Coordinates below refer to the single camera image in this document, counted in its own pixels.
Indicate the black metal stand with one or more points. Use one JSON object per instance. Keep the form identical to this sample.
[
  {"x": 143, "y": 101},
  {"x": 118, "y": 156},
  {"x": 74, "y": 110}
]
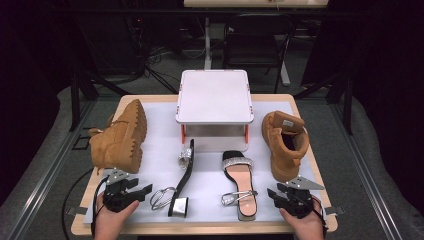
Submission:
[
  {"x": 75, "y": 100},
  {"x": 348, "y": 100}
]

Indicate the white background desk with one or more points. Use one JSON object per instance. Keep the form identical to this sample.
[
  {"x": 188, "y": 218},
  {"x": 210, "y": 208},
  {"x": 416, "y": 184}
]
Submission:
[{"x": 233, "y": 3}]

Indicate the black folding chair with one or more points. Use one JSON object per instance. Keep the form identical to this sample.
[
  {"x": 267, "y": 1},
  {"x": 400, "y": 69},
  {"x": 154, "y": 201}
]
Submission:
[{"x": 251, "y": 50}]

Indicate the tan suede boot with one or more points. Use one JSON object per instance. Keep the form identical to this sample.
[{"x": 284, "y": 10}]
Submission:
[
  {"x": 283, "y": 156},
  {"x": 116, "y": 140}
]

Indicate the person's left hand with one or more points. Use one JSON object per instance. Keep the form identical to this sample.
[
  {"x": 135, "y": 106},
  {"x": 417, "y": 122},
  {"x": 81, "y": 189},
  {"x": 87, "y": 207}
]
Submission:
[{"x": 110, "y": 220}]

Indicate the white shoe rack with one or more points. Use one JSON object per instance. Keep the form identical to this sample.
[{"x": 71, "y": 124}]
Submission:
[{"x": 215, "y": 96}]

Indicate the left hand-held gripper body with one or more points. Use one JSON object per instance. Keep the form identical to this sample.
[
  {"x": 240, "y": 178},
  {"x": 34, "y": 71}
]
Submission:
[{"x": 115, "y": 198}]

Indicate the grey metal table clip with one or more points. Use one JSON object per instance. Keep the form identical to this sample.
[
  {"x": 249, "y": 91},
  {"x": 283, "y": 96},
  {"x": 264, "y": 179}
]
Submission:
[
  {"x": 76, "y": 210},
  {"x": 336, "y": 210}
]

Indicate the person's right hand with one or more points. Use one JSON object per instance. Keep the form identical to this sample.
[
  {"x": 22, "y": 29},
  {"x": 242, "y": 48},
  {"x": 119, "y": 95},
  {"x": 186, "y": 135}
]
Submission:
[{"x": 308, "y": 225}]

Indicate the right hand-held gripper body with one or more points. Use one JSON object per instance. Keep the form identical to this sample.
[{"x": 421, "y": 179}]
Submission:
[{"x": 298, "y": 201}]

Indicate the black sandal with silver heel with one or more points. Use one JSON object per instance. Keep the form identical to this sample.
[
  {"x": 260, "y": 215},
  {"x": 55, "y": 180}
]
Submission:
[
  {"x": 186, "y": 173},
  {"x": 241, "y": 180}
]

